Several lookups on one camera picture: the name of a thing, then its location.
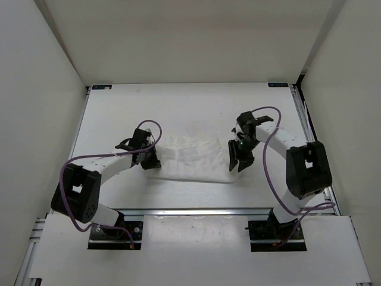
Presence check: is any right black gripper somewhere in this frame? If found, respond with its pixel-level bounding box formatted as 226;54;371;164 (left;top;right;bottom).
228;136;261;172

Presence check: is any white skirt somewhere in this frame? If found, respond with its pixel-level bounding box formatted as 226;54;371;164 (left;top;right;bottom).
146;136;238;184

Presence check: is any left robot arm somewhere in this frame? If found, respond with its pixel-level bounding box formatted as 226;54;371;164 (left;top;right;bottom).
51;128;163;238

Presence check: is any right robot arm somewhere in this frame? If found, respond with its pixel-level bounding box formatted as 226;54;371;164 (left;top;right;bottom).
228;111;333;238

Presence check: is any right blue table label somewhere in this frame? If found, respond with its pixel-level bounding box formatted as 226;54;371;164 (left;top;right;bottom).
268;82;289;88

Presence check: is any blue table label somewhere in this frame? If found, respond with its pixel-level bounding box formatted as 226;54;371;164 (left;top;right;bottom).
91;85;113;90
268;82;289;88

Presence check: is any front white cover board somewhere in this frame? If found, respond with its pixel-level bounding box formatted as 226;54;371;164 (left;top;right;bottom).
30;214;371;285

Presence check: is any left blue table label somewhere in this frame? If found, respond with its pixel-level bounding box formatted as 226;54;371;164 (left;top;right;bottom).
91;85;113;90

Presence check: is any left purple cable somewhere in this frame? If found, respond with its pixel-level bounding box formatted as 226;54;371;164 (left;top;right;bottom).
58;119;164;250

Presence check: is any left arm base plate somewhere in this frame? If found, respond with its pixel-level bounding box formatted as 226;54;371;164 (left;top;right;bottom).
88;216;143;251

